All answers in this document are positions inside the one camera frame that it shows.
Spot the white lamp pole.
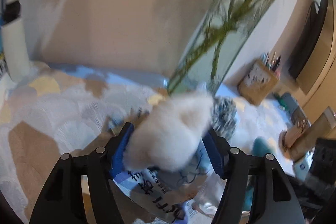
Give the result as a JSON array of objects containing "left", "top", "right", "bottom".
[{"left": 0, "top": 0, "right": 32, "bottom": 81}]

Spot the green fabric pouch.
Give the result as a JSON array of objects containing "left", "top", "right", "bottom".
[{"left": 251, "top": 136, "right": 276, "bottom": 159}]

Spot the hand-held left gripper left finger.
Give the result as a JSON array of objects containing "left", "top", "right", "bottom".
[{"left": 29, "top": 122, "right": 135, "bottom": 224}]

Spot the wooden pen holder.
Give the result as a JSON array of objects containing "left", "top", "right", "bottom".
[{"left": 238, "top": 59, "right": 279, "bottom": 106}]

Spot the white plush toy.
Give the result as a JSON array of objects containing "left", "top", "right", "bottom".
[{"left": 123, "top": 88, "right": 214, "bottom": 172}]

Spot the black monitor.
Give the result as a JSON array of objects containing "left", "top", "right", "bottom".
[{"left": 287, "top": 0, "right": 331, "bottom": 80}]

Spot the fan pattern tablecloth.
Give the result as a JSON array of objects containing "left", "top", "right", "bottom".
[{"left": 0, "top": 61, "right": 315, "bottom": 224}]

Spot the checkered scrunchie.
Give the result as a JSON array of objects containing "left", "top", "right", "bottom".
[{"left": 210, "top": 97, "right": 238, "bottom": 140}]

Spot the glass vase with green stems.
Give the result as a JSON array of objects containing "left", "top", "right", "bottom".
[{"left": 168, "top": 0, "right": 326, "bottom": 93}]

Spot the bunch of pens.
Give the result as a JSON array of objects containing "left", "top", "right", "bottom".
[{"left": 260, "top": 52, "right": 282, "bottom": 72}]

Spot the beige thermos bottle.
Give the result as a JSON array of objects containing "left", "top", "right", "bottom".
[{"left": 289, "top": 106, "right": 336, "bottom": 159}]

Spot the blue white tissue pack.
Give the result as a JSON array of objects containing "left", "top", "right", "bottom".
[{"left": 293, "top": 156, "right": 315, "bottom": 180}]

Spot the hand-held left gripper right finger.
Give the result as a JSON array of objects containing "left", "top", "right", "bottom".
[{"left": 202, "top": 128, "right": 306, "bottom": 224}]

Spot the brown leather pouch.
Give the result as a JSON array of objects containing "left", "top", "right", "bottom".
[{"left": 278, "top": 109, "right": 310, "bottom": 153}]

